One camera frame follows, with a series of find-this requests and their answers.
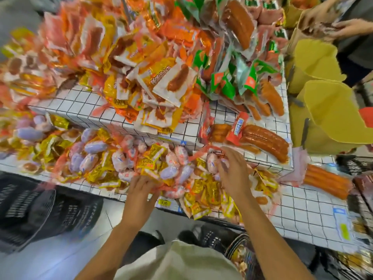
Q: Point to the blue yellow price label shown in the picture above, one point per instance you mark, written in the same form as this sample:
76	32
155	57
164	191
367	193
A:
342	227

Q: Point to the tiled white display table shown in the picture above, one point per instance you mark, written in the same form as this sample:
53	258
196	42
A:
303	212

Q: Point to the yellow bin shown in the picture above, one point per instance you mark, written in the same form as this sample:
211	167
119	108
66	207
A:
326	119
314	64
297	11

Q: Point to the black shorts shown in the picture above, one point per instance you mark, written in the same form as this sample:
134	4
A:
143	245

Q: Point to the person's right hand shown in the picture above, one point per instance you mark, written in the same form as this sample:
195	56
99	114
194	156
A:
236	175

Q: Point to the pile of sausage packets tier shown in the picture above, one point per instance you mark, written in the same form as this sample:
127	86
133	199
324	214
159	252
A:
233	72

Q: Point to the red label brown sausage pack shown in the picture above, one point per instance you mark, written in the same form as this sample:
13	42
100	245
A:
262	140

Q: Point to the long orange sausage pack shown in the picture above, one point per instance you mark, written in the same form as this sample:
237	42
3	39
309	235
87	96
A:
326	180

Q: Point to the person's right forearm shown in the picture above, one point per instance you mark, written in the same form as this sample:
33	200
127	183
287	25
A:
268	242

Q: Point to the person's left hand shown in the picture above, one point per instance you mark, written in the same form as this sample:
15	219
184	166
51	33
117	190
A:
138	204

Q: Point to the pile of small snack packets tier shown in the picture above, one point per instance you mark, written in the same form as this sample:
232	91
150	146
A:
58	148

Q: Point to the person's left forearm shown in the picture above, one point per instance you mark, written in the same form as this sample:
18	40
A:
111	256

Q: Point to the pink sausages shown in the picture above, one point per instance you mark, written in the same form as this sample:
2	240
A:
93	145

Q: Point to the stack of black baskets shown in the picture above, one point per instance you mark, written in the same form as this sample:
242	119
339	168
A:
41	212

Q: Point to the large pile of sausage packets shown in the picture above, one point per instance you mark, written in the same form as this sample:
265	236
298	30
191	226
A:
105	49

